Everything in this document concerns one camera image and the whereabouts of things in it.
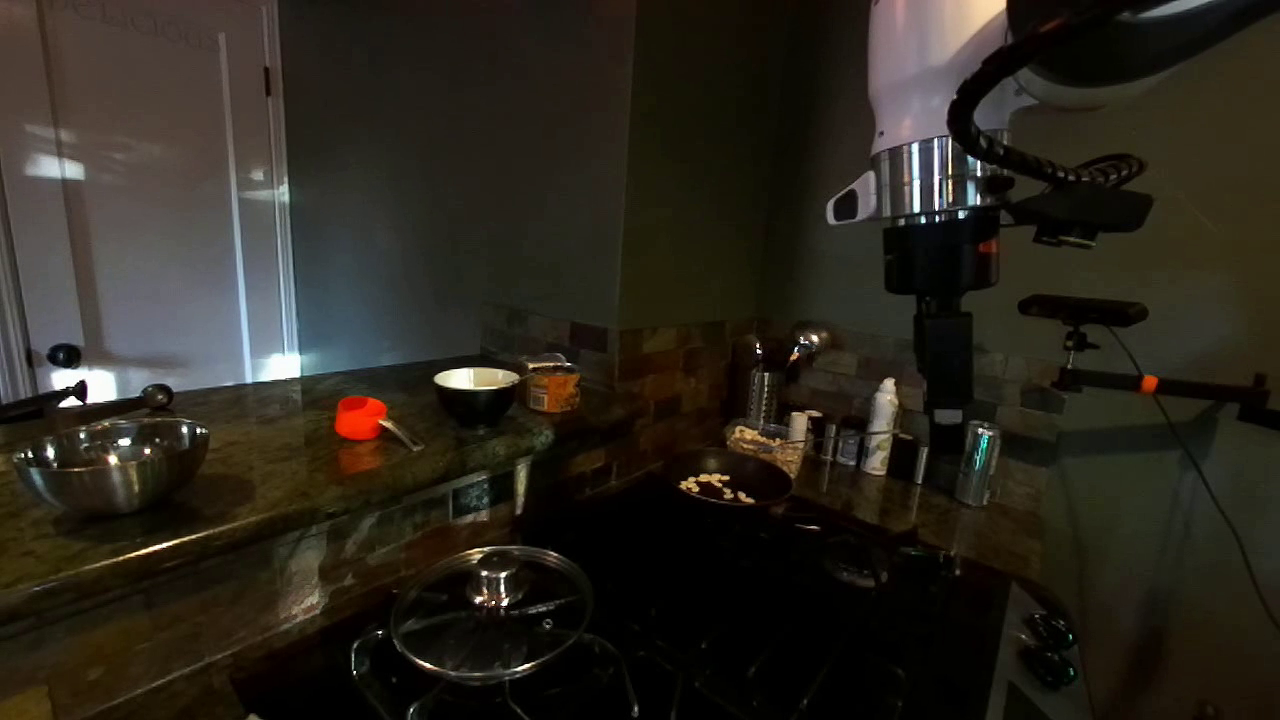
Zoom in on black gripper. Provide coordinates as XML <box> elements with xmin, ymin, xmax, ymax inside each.
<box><xmin>879</xmin><ymin>216</ymin><xmax>1003</xmax><ymax>462</ymax></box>

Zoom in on black bowl with white inside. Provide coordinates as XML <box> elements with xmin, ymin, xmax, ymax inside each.
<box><xmin>430</xmin><ymin>363</ymin><xmax>525</xmax><ymax>433</ymax></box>

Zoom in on black clamp arm with orange joint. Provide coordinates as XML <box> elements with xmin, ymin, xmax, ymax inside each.
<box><xmin>1049</xmin><ymin>325</ymin><xmax>1280</xmax><ymax>433</ymax></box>

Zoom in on stainless steel mixing bowl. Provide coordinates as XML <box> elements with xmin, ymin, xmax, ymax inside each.
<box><xmin>9</xmin><ymin>411</ymin><xmax>217</xmax><ymax>521</ymax></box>

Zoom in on white bottle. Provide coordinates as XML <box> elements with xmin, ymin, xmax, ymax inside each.
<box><xmin>861</xmin><ymin>373</ymin><xmax>905</xmax><ymax>481</ymax></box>

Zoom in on silver drink can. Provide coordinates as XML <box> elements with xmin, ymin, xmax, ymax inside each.
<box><xmin>957</xmin><ymin>415</ymin><xmax>1008</xmax><ymax>512</ymax></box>

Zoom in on dark shaker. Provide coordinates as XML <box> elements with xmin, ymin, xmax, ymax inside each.
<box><xmin>816</xmin><ymin>415</ymin><xmax>865</xmax><ymax>473</ymax></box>

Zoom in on metal ladle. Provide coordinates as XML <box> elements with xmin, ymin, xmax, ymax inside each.
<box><xmin>778</xmin><ymin>328</ymin><xmax>838</xmax><ymax>379</ymax></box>

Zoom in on metal utensil holder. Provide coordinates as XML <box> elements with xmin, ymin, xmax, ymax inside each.
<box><xmin>741</xmin><ymin>363</ymin><xmax>787</xmax><ymax>433</ymax></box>

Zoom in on black frying pan with food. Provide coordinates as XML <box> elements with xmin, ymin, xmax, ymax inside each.
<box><xmin>673</xmin><ymin>457</ymin><xmax>802</xmax><ymax>516</ymax></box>

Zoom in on black gas stove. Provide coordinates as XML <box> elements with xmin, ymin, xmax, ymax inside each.
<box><xmin>231</xmin><ymin>477</ymin><xmax>1098</xmax><ymax>720</ymax></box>

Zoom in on black stove knobs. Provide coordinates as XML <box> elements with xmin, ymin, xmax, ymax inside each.
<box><xmin>1015</xmin><ymin>602</ymin><xmax>1089</xmax><ymax>694</ymax></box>

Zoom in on small brown box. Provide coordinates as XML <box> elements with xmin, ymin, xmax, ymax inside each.
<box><xmin>521</xmin><ymin>351</ymin><xmax>583</xmax><ymax>418</ymax></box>

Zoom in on glass lid with metal knob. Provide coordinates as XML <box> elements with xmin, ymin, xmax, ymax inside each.
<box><xmin>390</xmin><ymin>540</ymin><xmax>596</xmax><ymax>688</ymax></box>

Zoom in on orange measuring cup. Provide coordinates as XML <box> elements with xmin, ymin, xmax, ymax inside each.
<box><xmin>331</xmin><ymin>393</ymin><xmax>430</xmax><ymax>459</ymax></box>

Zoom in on dark pot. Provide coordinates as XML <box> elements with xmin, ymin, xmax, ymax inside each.
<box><xmin>350</xmin><ymin>618</ymin><xmax>643</xmax><ymax>720</ymax></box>

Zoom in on white door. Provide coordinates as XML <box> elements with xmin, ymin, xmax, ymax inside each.
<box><xmin>0</xmin><ymin>0</ymin><xmax>305</xmax><ymax>404</ymax></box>

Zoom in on black camera on clamp arm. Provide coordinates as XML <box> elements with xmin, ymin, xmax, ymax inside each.
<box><xmin>1015</xmin><ymin>290</ymin><xmax>1152</xmax><ymax>333</ymax></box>

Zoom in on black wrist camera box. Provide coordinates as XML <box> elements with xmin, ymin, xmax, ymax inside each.
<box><xmin>1003</xmin><ymin>184</ymin><xmax>1159</xmax><ymax>250</ymax></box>

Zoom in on thin black camera cable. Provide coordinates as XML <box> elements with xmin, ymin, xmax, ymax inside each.
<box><xmin>1106</xmin><ymin>325</ymin><xmax>1280</xmax><ymax>636</ymax></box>

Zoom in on black corrugated cable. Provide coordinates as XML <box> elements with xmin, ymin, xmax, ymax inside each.
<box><xmin>944</xmin><ymin>24</ymin><xmax>1152</xmax><ymax>193</ymax></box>

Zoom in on wall outlet plate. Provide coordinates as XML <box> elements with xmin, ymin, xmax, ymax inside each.
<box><xmin>446</xmin><ymin>466</ymin><xmax>499</xmax><ymax>522</ymax></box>

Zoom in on black utensil handle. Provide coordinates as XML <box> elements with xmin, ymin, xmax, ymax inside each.
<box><xmin>76</xmin><ymin>379</ymin><xmax>181</xmax><ymax>427</ymax></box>
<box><xmin>0</xmin><ymin>379</ymin><xmax>92</xmax><ymax>427</ymax></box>

